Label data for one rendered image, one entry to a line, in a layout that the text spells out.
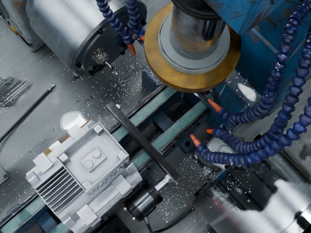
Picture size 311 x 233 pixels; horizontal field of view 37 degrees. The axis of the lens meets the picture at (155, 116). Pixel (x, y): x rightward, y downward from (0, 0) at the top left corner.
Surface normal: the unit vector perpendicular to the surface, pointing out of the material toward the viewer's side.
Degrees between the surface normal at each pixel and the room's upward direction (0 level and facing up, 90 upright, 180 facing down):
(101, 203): 0
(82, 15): 17
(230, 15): 90
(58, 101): 0
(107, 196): 0
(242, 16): 90
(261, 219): 24
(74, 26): 32
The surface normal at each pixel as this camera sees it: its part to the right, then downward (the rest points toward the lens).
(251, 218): -0.37, 0.11
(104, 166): 0.03, -0.26
